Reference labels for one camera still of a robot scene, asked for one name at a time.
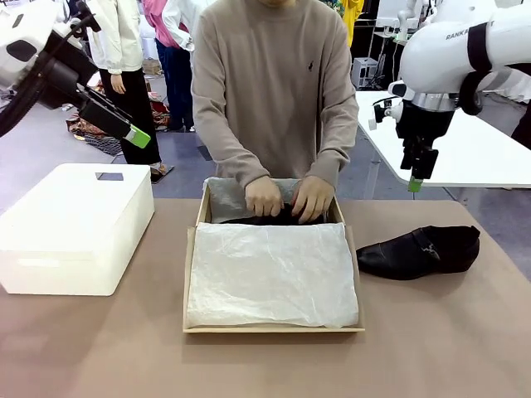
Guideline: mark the person in beige sweater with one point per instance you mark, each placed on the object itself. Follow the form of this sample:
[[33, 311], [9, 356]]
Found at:
[[269, 83]]

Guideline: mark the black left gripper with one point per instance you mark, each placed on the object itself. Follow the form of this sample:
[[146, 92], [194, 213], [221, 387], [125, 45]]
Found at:
[[58, 83]]

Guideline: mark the person's left hand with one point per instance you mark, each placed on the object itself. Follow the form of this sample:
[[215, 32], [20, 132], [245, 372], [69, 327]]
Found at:
[[313, 199]]

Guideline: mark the figure in white shirt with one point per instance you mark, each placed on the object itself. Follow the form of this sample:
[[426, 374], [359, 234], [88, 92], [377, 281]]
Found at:
[[178, 16]]

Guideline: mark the person's right forearm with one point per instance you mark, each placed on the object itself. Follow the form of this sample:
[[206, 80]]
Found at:
[[240, 166]]

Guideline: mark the black leather shoe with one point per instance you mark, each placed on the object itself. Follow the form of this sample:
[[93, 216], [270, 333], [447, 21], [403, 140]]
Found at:
[[288, 213], [415, 255]]

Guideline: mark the white tissue paper sheet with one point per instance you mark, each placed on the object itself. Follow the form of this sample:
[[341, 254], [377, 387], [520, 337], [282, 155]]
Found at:
[[269, 273]]

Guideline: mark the figure in white jacket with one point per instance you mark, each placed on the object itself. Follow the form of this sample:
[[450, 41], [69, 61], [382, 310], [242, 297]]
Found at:
[[124, 41]]

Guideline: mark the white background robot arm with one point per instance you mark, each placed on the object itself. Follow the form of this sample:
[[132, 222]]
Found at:
[[404, 18]]

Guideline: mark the white curtain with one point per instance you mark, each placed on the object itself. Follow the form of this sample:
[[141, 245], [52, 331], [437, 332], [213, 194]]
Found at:
[[514, 85]]

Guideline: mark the bystander in black clothes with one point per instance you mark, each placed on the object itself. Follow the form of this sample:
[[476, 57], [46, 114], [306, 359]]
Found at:
[[524, 128]]

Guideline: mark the white plastic storage box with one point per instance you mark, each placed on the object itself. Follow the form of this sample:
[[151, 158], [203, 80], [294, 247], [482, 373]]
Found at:
[[70, 232]]

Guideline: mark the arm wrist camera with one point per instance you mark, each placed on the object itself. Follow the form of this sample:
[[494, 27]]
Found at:
[[390, 112], [85, 16]]

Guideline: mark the white table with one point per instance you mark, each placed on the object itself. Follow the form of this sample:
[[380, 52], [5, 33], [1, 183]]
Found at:
[[477, 157]]

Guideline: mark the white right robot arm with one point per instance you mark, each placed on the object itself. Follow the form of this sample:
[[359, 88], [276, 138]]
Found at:
[[435, 54]]

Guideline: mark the patterned cloth pile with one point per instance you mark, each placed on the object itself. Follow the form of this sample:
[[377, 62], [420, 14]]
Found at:
[[89, 128]]

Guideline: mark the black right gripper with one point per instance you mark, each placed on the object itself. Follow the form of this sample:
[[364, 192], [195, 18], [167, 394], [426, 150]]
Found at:
[[423, 122]]

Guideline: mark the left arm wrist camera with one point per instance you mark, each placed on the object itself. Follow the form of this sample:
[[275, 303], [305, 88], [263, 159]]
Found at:
[[85, 16]]

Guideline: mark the brown cardboard shoe box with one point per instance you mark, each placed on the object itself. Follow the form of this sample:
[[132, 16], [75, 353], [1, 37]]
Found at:
[[193, 290]]

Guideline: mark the yellow garment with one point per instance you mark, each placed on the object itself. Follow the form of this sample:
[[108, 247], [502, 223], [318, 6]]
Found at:
[[352, 16]]

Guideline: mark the person's left forearm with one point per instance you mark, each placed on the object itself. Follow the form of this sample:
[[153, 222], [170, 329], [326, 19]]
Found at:
[[332, 161]]

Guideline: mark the figure in pink top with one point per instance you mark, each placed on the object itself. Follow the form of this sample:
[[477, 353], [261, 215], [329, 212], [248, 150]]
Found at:
[[178, 83]]

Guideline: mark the person's right hand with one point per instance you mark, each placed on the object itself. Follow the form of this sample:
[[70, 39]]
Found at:
[[263, 197]]

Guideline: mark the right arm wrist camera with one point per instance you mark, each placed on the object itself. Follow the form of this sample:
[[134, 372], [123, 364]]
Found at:
[[390, 112]]

